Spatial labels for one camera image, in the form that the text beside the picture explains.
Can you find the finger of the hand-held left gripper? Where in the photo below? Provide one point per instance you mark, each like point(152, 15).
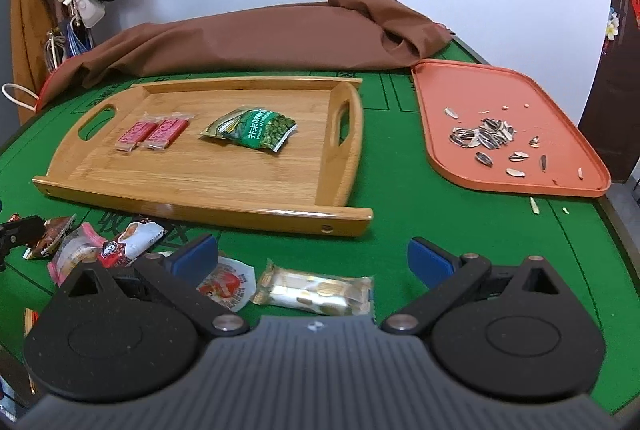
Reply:
point(22, 230)

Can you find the dark door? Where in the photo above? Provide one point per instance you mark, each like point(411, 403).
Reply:
point(615, 85)

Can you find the gold snack packet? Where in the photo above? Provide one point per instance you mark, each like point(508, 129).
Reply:
point(310, 292)

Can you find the clear jelly cup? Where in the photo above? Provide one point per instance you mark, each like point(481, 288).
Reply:
point(227, 285)

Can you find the small white bag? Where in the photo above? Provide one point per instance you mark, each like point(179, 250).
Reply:
point(90, 10)

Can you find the red nut bag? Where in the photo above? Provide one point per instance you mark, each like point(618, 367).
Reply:
point(31, 317)

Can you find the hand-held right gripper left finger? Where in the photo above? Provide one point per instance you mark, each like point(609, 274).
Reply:
point(194, 256)

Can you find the pile of sunflower seeds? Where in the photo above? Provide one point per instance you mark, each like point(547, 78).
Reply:
point(470, 137)

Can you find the green pea packet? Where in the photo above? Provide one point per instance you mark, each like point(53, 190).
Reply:
point(250, 130)

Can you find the flower sticker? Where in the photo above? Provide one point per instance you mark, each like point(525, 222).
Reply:
point(611, 26)

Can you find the clear pink-print snack packet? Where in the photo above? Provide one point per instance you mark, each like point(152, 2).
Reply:
point(75, 255)

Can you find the red-brown chocolate bar packet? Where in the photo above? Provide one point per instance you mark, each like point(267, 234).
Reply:
point(52, 237)

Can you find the red-white coffee stick packet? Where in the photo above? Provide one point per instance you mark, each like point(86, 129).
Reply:
point(127, 245)

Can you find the orange plastic tray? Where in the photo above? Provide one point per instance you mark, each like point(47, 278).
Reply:
point(500, 85)

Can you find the brown table cover cloth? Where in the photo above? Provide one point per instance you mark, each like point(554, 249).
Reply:
point(250, 40)

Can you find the red-print cracker packet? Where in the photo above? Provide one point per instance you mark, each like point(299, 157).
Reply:
point(134, 135)
point(165, 132)

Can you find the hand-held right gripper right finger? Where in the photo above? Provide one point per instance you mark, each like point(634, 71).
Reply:
point(430, 262)

